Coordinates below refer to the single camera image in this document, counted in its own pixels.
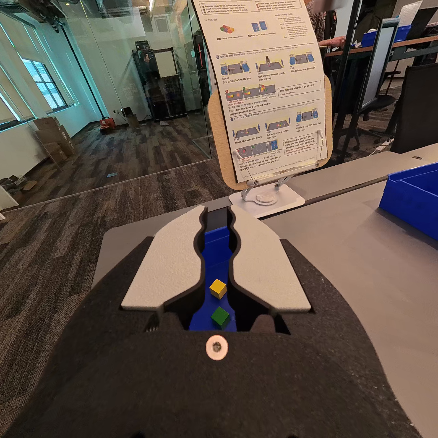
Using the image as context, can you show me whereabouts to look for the yellow wooden cube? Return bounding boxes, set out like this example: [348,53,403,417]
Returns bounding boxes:
[209,279,228,300]

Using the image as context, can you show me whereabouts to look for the green wooden cube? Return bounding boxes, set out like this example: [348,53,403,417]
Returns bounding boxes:
[211,306,230,330]

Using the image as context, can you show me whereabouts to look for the printed instruction sheet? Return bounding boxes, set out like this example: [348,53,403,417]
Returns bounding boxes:
[190,0,328,183]

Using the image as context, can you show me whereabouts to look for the black computer monitor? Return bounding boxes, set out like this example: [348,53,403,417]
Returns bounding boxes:
[360,18,400,111]

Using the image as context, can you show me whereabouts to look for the blue plastic storage bin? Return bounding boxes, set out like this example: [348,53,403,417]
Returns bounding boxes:
[188,226,237,332]
[379,162,438,241]

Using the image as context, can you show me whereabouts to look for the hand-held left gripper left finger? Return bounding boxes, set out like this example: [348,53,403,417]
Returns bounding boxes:
[121,205,208,330]

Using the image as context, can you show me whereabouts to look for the glass window white frame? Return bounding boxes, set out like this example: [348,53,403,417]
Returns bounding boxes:
[0,63,36,132]

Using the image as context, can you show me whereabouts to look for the wooden top desk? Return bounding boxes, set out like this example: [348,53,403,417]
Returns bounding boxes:
[323,34,438,63]

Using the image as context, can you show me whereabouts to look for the small blue parts bin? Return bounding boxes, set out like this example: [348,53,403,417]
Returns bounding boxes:
[361,25,413,47]

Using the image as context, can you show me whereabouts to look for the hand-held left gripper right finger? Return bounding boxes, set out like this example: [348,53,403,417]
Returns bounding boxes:
[227,205,313,331]

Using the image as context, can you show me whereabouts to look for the black office chair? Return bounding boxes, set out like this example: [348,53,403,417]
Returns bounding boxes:
[390,63,438,154]

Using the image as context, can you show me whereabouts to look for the dark framed glass window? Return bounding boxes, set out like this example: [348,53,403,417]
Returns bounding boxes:
[21,58,76,110]

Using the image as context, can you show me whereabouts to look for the stacked cardboard boxes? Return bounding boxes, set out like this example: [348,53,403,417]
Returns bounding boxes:
[33,116,76,163]

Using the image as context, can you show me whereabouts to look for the black metal shelf rack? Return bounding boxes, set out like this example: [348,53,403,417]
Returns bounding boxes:
[132,41,188,121]

